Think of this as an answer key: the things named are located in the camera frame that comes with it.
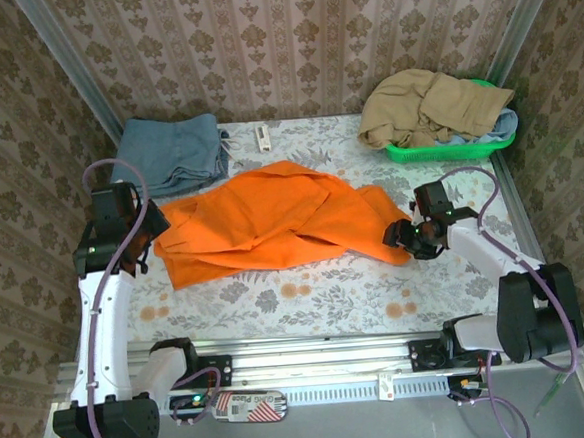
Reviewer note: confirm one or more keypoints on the orange trousers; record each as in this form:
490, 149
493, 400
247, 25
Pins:
272, 220

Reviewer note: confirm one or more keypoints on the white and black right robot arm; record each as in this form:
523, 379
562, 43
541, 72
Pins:
474, 246

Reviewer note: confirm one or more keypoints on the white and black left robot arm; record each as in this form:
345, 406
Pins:
102, 332

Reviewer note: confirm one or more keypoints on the folded blue trousers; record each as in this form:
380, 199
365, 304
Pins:
167, 152

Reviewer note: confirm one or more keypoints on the beige trousers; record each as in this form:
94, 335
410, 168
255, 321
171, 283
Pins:
415, 110

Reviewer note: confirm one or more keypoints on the green plastic basket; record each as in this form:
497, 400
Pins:
433, 153

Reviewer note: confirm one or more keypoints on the floral tablecloth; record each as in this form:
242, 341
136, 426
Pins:
328, 301

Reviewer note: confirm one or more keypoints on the small white plastic device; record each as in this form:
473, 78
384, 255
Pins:
263, 138

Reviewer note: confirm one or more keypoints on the light blue garment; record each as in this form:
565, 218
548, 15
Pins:
503, 126

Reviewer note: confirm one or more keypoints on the small white paper tag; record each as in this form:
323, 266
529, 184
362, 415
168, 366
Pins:
386, 388

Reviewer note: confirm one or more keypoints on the green pen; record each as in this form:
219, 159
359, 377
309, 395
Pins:
554, 391

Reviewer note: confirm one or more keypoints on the red striped sticker label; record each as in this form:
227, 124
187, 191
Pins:
250, 407

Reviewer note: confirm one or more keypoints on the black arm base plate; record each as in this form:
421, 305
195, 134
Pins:
220, 372
424, 355

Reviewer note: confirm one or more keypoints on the aluminium mounting rail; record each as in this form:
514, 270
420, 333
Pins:
322, 357

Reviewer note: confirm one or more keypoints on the aluminium frame post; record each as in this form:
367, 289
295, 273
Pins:
68, 69
524, 22

